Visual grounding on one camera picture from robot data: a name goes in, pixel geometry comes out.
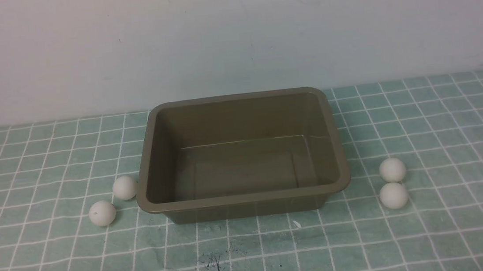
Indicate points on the white ping-pong ball with mark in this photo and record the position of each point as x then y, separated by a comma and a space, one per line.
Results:
102, 213

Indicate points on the green checkered tablecloth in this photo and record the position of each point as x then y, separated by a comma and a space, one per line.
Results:
51, 173

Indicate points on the olive green plastic bin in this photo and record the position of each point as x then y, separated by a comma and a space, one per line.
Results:
242, 155

